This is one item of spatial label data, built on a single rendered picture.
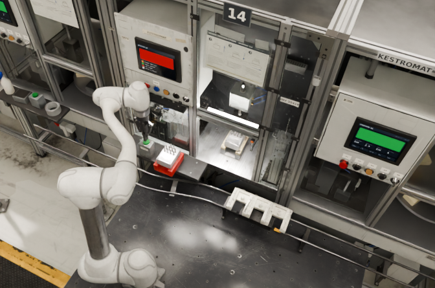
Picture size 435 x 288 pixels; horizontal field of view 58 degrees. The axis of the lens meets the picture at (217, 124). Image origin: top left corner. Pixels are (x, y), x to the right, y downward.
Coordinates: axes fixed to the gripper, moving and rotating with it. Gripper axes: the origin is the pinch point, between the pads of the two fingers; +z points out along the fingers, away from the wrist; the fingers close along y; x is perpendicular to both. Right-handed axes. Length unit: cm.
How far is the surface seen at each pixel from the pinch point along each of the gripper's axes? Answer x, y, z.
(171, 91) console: -9.5, -14.5, -34.7
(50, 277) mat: 72, 47, 108
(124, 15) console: -10, 10, -74
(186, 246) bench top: 35, -45, 41
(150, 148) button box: 2.0, -3.8, 7.8
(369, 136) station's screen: -7, -114, -53
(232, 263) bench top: 32, -73, 41
